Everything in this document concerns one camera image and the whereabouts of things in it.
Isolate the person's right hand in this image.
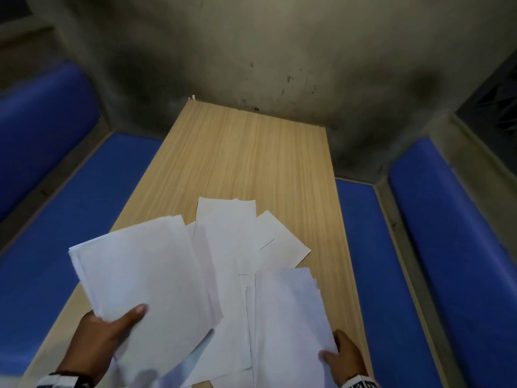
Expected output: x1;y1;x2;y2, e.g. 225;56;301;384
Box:
319;329;369;387

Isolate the person's left hand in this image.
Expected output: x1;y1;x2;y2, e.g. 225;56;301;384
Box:
56;304;149;379

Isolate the white paper stack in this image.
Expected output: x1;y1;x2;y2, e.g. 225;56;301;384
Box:
68;215;224;388
245;267;339;388

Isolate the black white wrist band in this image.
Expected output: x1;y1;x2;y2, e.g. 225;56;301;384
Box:
341;374;381;388
36;371;96;388

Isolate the blue bench seat cushion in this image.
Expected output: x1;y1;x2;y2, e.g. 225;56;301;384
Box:
335;179;445;388
0;131;163;373

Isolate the white paper sheet with line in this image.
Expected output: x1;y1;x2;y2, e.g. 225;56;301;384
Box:
237;210;312;276

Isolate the blue bench backrest cushion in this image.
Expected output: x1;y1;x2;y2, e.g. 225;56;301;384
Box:
388;137;517;388
0;61;102;223

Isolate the dark window grille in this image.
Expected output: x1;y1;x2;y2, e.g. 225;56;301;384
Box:
454;47;517;167

